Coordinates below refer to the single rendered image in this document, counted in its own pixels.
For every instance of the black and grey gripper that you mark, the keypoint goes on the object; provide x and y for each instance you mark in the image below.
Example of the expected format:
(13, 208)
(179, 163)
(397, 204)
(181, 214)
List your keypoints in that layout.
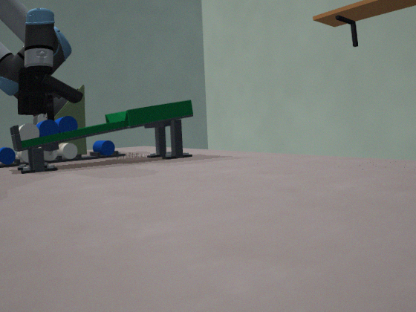
(31, 90)

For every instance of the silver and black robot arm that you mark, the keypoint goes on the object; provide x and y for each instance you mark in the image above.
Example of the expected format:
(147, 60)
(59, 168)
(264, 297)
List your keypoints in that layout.
(38, 34)

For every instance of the blue cylinder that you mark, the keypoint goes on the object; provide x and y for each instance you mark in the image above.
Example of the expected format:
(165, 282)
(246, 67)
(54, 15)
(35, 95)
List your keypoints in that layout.
(7, 156)
(47, 127)
(105, 147)
(66, 123)

